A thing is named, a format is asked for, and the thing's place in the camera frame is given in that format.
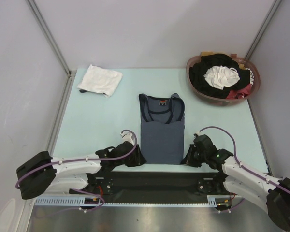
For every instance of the red garment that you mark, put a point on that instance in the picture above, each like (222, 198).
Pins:
(239, 94)

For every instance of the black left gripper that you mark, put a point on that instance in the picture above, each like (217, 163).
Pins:
(138, 159)

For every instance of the white strappy garment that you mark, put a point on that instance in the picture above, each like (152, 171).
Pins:
(220, 77)

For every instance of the white cable duct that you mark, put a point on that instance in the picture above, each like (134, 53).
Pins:
(208, 201)

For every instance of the black white striped garment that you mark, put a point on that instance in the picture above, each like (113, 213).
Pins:
(251, 74)

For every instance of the white graphic tank top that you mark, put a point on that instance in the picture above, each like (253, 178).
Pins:
(101, 81)

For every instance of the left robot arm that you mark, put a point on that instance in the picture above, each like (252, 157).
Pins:
(47, 174)

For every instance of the aluminium frame rail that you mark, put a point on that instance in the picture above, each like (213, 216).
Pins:
(60, 112)

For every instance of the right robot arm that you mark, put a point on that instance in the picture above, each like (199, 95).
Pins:
(269, 193)

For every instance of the mustard yellow garment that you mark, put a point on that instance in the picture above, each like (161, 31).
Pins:
(206, 53)

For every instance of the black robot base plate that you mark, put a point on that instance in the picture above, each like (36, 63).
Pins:
(156, 187)

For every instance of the black garment pile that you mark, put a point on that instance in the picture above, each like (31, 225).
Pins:
(197, 71)

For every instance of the light blue table mat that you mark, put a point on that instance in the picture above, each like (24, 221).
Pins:
(92, 121)

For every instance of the pink plastic laundry basket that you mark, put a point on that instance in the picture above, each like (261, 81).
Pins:
(243, 63)

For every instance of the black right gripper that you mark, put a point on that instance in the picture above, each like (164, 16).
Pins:
(188, 160)

